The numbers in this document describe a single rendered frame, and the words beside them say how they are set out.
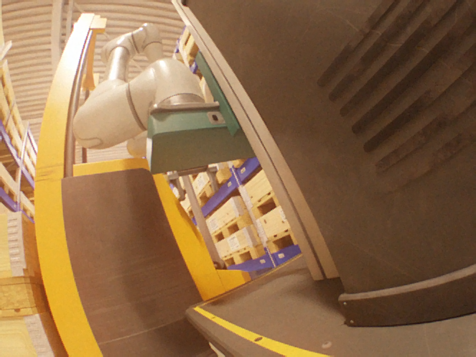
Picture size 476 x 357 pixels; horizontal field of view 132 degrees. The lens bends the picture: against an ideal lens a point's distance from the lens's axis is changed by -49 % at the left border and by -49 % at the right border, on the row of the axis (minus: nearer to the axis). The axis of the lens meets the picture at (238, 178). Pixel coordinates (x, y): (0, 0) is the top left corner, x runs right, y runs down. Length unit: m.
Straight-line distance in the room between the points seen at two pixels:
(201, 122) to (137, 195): 0.43
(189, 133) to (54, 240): 0.61
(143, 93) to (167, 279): 0.56
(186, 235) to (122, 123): 0.44
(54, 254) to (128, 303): 0.31
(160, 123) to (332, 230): 0.35
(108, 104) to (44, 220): 0.49
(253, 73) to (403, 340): 0.23
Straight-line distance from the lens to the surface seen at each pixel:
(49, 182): 0.90
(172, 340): 0.74
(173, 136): 0.41
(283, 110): 0.16
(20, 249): 0.80
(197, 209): 1.11
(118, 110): 0.56
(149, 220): 0.75
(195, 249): 0.76
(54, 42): 7.95
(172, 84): 0.52
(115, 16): 7.82
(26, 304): 0.79
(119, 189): 0.78
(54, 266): 0.80
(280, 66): 0.17
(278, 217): 1.70
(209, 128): 0.43
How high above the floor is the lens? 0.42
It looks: 19 degrees up
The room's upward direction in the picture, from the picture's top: 24 degrees counter-clockwise
